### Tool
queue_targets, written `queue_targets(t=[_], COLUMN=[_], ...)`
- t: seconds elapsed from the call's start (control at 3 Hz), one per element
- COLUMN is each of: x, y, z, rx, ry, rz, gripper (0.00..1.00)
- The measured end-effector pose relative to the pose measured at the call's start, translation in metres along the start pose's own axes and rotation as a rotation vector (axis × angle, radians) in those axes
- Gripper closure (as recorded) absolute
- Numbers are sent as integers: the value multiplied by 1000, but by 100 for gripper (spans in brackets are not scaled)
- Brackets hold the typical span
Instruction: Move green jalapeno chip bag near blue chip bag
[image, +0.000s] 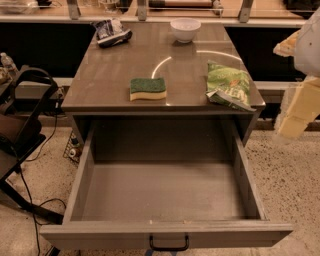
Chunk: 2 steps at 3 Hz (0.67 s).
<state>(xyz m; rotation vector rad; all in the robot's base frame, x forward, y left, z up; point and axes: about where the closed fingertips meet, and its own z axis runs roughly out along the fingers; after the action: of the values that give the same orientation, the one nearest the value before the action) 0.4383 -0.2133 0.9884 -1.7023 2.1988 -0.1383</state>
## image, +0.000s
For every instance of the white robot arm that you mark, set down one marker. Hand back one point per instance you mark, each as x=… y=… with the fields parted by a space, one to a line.
x=306 y=54

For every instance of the white bowl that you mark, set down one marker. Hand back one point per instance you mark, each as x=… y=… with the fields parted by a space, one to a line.
x=185 y=29

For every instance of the black drawer handle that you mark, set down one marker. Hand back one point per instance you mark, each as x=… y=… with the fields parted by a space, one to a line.
x=174 y=245

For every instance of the black chair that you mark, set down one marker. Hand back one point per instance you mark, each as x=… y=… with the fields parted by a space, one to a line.
x=20 y=136

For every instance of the open grey drawer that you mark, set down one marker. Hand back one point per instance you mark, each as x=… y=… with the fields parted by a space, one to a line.
x=167 y=178

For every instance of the wire basket with bottles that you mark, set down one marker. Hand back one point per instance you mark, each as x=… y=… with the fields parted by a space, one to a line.
x=73 y=149

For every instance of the clear plastic bottle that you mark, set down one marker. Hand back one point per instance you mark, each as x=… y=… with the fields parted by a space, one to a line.
x=8 y=64

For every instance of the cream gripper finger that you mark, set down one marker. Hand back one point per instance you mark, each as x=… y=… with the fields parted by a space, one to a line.
x=286 y=47
x=300 y=106

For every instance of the green jalapeno chip bag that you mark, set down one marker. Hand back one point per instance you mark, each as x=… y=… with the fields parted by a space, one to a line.
x=228 y=86

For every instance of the grey cabinet with counter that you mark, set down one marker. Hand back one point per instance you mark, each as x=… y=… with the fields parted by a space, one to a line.
x=101 y=84

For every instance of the green yellow sponge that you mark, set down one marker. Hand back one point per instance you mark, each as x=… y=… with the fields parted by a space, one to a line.
x=147 y=88

